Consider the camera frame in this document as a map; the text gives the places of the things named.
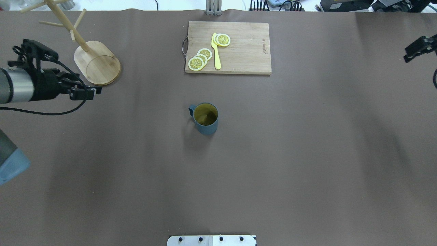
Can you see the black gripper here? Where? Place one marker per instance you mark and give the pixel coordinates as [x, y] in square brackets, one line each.
[47, 84]

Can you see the dark teal mug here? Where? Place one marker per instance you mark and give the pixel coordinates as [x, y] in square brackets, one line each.
[205, 116]

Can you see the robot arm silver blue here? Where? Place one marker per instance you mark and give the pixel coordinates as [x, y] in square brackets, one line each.
[25, 84]

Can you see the wooden cup storage rack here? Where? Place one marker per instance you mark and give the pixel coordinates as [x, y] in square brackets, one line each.
[96, 62]

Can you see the lemon slice front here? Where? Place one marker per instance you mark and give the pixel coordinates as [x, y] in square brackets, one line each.
[196, 63]

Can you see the lemon slice middle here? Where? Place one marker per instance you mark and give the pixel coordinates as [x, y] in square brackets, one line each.
[205, 52]

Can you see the wooden cutting board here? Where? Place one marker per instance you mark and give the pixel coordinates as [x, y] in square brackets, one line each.
[248, 53]

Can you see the aluminium frame post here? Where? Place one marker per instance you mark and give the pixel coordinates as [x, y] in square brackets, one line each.
[214, 7]

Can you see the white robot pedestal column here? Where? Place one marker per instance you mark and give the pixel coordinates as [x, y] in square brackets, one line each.
[212, 240]

